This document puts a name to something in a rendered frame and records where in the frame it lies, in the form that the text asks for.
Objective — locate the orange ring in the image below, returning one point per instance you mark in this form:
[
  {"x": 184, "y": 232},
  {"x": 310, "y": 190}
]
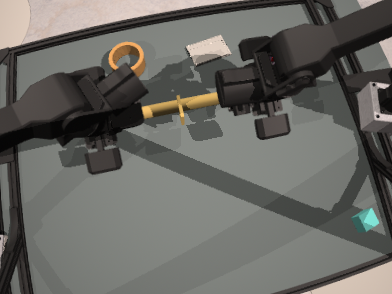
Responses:
[{"x": 128, "y": 48}]

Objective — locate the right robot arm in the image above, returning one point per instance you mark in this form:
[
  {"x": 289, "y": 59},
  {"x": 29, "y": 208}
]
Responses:
[{"x": 301, "y": 54}]

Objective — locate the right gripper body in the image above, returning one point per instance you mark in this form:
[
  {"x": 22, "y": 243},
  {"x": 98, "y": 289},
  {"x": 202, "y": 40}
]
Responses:
[{"x": 271, "y": 126}]

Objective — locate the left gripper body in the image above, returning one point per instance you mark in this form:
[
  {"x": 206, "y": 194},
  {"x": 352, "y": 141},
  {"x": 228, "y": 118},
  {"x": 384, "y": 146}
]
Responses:
[{"x": 103, "y": 160}]

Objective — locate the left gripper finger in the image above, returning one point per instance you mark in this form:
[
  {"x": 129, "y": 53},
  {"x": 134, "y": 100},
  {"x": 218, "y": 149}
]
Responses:
[{"x": 88, "y": 146}]

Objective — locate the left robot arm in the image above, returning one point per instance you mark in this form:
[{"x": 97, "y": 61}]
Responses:
[{"x": 55, "y": 107}]

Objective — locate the small turquoise cube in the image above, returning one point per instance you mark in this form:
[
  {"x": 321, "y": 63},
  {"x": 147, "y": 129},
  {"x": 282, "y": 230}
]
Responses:
[{"x": 365, "y": 220}]

